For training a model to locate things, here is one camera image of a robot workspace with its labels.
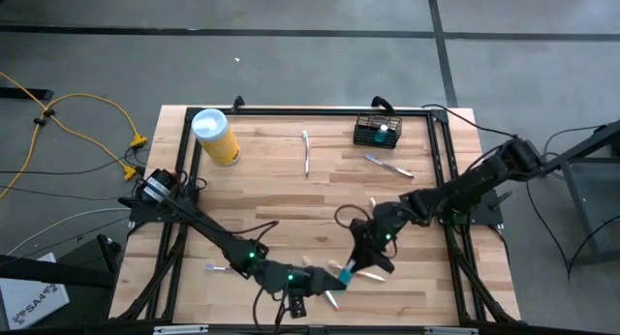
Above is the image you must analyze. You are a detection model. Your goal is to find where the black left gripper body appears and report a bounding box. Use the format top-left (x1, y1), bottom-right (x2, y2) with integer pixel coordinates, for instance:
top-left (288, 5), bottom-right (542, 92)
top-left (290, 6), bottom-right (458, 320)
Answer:
top-left (289, 266), bottom-right (326, 320)

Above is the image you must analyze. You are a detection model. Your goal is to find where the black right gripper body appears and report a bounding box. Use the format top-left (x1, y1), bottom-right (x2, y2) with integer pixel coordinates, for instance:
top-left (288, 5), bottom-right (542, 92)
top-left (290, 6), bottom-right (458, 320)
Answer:
top-left (351, 218), bottom-right (397, 259)

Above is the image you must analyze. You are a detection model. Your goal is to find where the white grey toothbrush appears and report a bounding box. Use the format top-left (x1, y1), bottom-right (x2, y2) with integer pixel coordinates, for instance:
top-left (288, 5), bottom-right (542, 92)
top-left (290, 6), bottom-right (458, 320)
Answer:
top-left (301, 130), bottom-right (311, 179)

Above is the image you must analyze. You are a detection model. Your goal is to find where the yellow canister white lid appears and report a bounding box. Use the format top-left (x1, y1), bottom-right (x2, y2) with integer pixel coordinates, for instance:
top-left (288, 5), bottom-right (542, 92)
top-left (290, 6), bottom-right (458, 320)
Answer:
top-left (190, 107), bottom-right (242, 168)

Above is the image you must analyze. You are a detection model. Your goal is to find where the grey metal side table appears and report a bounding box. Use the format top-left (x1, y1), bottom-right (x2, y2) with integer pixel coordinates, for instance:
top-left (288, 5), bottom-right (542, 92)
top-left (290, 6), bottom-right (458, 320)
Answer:
top-left (535, 119), bottom-right (620, 268)

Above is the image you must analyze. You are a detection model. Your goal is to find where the black floor stand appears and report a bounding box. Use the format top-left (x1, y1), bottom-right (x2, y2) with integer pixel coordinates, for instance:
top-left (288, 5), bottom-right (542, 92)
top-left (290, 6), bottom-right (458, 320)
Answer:
top-left (0, 233), bottom-right (123, 326)

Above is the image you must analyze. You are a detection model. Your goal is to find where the white printed box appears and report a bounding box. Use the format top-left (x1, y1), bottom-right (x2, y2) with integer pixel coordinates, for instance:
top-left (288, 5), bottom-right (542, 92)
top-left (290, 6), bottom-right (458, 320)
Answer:
top-left (0, 252), bottom-right (71, 331)

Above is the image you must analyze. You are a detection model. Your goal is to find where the black floor bar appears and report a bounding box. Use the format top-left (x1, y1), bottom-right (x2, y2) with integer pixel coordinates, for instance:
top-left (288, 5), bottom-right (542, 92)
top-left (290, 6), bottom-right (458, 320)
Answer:
top-left (0, 86), bottom-right (54, 102)

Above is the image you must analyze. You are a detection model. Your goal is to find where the silver table edge bracket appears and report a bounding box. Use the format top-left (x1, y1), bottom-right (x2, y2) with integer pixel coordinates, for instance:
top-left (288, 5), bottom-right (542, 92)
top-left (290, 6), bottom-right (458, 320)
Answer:
top-left (424, 326), bottom-right (480, 335)
top-left (153, 324), bottom-right (209, 335)

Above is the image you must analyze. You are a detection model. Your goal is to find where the black wire basket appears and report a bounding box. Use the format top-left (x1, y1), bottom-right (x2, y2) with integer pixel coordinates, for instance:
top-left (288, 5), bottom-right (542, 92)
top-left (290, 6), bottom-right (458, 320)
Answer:
top-left (353, 112), bottom-right (404, 150)

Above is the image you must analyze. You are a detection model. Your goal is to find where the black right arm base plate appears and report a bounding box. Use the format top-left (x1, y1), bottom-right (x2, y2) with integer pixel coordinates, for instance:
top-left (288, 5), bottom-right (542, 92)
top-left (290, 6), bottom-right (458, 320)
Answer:
top-left (438, 189), bottom-right (505, 228)

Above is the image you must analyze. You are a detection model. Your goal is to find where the black aluminium table frame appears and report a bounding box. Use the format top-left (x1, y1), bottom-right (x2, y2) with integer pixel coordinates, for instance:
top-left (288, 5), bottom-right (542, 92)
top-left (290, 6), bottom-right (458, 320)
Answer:
top-left (108, 106), bottom-right (523, 326)

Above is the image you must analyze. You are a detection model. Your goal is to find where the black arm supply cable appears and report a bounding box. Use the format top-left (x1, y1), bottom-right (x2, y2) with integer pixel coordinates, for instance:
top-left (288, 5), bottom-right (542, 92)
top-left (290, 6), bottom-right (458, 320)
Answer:
top-left (419, 104), bottom-right (517, 140)

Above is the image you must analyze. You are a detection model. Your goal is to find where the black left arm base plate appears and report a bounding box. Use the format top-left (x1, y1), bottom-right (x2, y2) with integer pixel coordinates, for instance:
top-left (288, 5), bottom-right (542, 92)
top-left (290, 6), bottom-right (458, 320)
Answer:
top-left (118, 194), bottom-right (200, 226)

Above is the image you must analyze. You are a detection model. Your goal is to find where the black looping floor cable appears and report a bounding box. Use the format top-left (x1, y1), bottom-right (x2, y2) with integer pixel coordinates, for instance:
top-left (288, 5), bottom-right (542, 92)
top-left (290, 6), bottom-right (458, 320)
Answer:
top-left (525, 178), bottom-right (620, 281)

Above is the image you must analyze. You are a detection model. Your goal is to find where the white floor cable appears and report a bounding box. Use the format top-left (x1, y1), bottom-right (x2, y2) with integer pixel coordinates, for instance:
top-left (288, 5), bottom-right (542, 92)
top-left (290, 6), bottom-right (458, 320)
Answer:
top-left (7, 207), bottom-right (133, 257)

